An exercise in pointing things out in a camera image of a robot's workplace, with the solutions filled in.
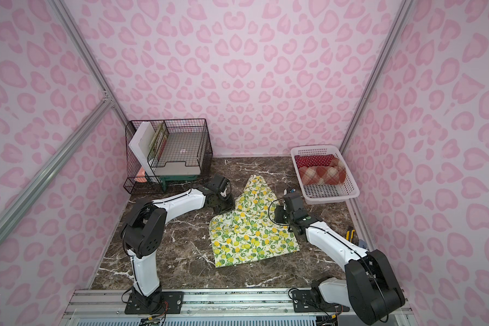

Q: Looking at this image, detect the green lemon print skirt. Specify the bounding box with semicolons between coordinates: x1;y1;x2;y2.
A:
209;175;300;268

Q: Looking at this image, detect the white plastic basket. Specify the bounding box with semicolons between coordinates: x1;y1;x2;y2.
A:
291;145;360;205

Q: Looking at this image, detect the red polka dot skirt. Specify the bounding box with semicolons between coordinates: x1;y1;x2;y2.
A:
294;154;336;168

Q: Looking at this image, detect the red plaid skirt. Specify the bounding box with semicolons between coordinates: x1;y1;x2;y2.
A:
298;158;347;186

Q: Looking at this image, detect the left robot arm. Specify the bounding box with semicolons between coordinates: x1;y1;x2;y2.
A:
120;175;235;298

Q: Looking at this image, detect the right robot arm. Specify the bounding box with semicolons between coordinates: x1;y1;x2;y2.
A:
274;189;406;325

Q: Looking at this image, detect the green stand under tray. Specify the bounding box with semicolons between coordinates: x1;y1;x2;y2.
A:
143;173;198;192

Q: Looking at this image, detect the white tray in basket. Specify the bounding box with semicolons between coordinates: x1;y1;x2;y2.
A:
148;132;208;176

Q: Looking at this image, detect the yellow black utility knife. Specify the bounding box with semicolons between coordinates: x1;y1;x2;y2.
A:
345;226;355;243

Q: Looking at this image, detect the green book in basket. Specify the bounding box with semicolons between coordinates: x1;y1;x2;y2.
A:
148;122;169;161

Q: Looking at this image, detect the white foam board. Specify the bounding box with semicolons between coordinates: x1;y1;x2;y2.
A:
129;122;155;177

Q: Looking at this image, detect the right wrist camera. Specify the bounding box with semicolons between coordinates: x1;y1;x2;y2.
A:
284;188;296;196

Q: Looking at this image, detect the black wire basket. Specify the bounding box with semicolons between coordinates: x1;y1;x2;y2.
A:
124;118;213;194

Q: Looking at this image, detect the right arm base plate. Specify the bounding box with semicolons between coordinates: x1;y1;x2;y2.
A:
287;288;342;314

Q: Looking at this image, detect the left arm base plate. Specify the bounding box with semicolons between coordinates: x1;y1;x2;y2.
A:
124;289;184;315

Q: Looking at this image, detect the aluminium front rail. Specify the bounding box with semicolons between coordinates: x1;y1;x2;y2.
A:
60;288;362;325

